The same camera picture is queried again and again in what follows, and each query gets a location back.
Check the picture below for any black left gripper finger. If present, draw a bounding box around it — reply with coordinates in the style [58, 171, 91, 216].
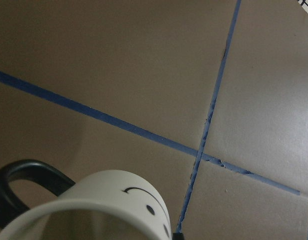
[172, 232, 185, 240]

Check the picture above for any white smiley mug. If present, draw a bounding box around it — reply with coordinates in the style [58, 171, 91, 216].
[0, 159, 173, 240]

